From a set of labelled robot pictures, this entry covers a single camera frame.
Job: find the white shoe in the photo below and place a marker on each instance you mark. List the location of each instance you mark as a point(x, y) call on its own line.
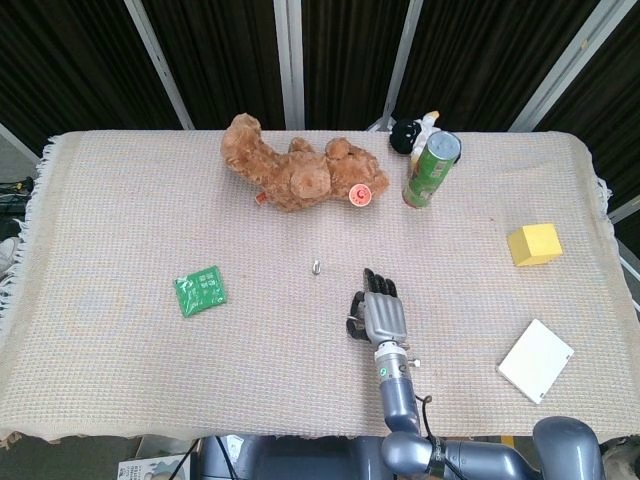
point(9, 252)

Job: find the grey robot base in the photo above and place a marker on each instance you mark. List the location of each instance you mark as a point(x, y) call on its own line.
point(300, 457)

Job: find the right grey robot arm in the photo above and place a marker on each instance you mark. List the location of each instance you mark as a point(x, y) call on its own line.
point(397, 400)

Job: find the white printed box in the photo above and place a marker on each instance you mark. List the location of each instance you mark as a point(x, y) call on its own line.
point(150, 469)

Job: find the beige woven tablecloth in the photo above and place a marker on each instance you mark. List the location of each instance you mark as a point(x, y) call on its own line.
point(150, 360)

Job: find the black white plush toy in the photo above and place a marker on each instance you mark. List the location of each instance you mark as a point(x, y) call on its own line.
point(404, 132)

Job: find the white metal partition post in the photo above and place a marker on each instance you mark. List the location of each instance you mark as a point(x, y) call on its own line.
point(625, 210)
point(157, 62)
point(290, 65)
point(400, 60)
point(565, 65)

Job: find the green snack packet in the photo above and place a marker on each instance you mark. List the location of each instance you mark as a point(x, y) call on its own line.
point(200, 291)

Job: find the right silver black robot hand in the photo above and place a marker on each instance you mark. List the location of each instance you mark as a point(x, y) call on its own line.
point(385, 315)

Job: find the grey shoe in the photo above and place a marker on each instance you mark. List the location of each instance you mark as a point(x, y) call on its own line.
point(622, 460)

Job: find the white flat box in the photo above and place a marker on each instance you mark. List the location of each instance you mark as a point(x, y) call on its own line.
point(535, 360)

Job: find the yellow cube block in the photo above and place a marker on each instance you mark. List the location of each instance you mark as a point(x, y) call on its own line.
point(535, 245)

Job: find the brown teddy bear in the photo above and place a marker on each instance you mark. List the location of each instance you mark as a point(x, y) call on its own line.
point(290, 170)

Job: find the green chips can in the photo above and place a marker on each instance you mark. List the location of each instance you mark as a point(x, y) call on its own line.
point(430, 170)

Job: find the round orange hang tag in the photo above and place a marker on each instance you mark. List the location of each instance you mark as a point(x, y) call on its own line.
point(359, 195)

